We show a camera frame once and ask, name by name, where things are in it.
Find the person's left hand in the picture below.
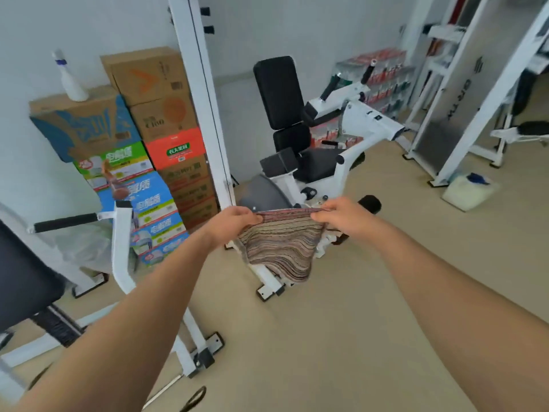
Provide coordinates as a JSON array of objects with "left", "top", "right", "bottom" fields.
[{"left": 205, "top": 206, "right": 263, "bottom": 250}]

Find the person's right hand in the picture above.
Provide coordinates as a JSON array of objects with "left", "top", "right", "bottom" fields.
[{"left": 311, "top": 197, "right": 381, "bottom": 243}]

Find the striped multicolour cloth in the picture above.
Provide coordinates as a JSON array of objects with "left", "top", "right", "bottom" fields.
[{"left": 237, "top": 207, "right": 327, "bottom": 284}]

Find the person's right forearm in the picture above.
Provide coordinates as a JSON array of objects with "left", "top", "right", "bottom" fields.
[{"left": 365, "top": 219, "right": 549, "bottom": 412}]

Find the person's left forearm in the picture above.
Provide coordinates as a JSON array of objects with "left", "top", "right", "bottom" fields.
[{"left": 12, "top": 229, "right": 224, "bottom": 412}]

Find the grey round machine cover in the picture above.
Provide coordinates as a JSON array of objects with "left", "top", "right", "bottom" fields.
[{"left": 237, "top": 173, "right": 293, "bottom": 211}]

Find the black foam roller pad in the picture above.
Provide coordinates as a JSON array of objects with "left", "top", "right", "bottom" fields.
[{"left": 358, "top": 195, "right": 382, "bottom": 215}]

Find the brown printed cardboard box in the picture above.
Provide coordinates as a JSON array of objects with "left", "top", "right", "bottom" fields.
[
  {"left": 178, "top": 197, "right": 221, "bottom": 231},
  {"left": 157, "top": 155, "right": 214, "bottom": 190},
  {"left": 169, "top": 178, "right": 218, "bottom": 212}
]

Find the black seat pad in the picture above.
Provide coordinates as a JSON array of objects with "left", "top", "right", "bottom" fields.
[{"left": 294, "top": 148, "right": 366, "bottom": 183}]

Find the blue and white cardboard box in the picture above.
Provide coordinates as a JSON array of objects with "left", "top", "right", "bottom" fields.
[
  {"left": 97, "top": 171, "right": 178, "bottom": 230},
  {"left": 139, "top": 231, "right": 190, "bottom": 267},
  {"left": 130, "top": 212, "right": 188, "bottom": 255}
]

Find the red drink pack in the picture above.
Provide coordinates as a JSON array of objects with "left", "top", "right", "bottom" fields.
[{"left": 309, "top": 118, "right": 365, "bottom": 149}]

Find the white seated gym machine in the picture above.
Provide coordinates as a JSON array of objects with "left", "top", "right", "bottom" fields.
[{"left": 225, "top": 56, "right": 407, "bottom": 302}]

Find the red cardboard box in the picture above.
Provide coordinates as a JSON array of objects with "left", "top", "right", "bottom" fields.
[{"left": 144, "top": 127, "right": 207, "bottom": 171}]

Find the black backrest pad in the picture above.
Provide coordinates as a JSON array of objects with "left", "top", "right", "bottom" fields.
[{"left": 252, "top": 56, "right": 311, "bottom": 130}]

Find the brown box with orange circle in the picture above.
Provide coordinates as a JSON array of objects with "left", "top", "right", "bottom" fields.
[{"left": 128, "top": 95, "right": 199, "bottom": 143}]

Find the white plastic jug blue cap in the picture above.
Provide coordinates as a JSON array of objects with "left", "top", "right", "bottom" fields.
[{"left": 441, "top": 172, "right": 501, "bottom": 212}]

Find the green and white cardboard box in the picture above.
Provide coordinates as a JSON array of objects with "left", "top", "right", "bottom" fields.
[{"left": 73, "top": 142, "right": 154, "bottom": 192}]

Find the stack of shrink-wrapped drink packs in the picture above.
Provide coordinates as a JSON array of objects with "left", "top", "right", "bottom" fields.
[{"left": 334, "top": 48, "right": 416, "bottom": 115}]

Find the clear plastic sheet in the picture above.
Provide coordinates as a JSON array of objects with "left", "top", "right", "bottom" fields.
[{"left": 41, "top": 225, "right": 114, "bottom": 274}]

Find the brown box with orange arrow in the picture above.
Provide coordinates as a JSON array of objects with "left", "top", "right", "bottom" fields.
[{"left": 100, "top": 46, "right": 190, "bottom": 107}]

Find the white machine with grey panel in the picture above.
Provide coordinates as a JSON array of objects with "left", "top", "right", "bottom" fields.
[{"left": 402, "top": 0, "right": 549, "bottom": 187}]

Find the blue and brown cardboard box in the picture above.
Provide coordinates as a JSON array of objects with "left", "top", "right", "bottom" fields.
[{"left": 29, "top": 85, "right": 142, "bottom": 164}]

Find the white bench with black pad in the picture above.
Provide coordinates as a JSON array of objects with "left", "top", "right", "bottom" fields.
[{"left": 490, "top": 70, "right": 549, "bottom": 169}]

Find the white spray bottle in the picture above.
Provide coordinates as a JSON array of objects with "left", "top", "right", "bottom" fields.
[{"left": 52, "top": 49, "right": 89, "bottom": 102}]

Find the black bench pad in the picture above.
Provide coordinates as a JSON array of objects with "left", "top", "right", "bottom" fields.
[{"left": 0, "top": 219, "right": 66, "bottom": 335}]

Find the white dip station frame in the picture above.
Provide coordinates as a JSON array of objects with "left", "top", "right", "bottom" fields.
[{"left": 0, "top": 201, "right": 225, "bottom": 406}]

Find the white upright rack post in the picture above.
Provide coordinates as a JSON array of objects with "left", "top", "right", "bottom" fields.
[{"left": 166, "top": 0, "right": 236, "bottom": 211}]

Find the black strap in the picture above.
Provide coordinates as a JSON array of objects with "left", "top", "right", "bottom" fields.
[{"left": 179, "top": 385, "right": 207, "bottom": 412}]

